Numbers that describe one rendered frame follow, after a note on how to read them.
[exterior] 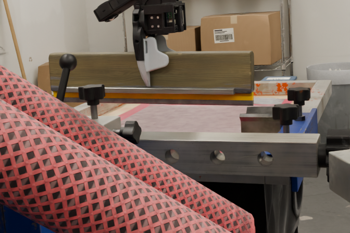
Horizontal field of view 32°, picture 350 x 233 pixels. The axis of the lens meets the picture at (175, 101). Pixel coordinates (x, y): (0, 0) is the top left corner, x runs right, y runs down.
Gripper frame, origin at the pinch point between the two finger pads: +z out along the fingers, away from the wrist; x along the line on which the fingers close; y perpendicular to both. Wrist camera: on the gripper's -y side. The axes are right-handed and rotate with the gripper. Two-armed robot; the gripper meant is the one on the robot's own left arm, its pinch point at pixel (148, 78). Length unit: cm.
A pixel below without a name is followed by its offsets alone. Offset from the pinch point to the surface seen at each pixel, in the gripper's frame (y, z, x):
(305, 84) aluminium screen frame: 23, 11, 56
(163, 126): -4.4, 13.6, 17.5
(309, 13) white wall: -11, 7, 367
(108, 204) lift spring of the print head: 28, -5, -78
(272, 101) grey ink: 15.4, 13.3, 44.9
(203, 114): 1.4, 13.7, 30.5
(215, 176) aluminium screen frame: 17.6, 13.0, -18.9
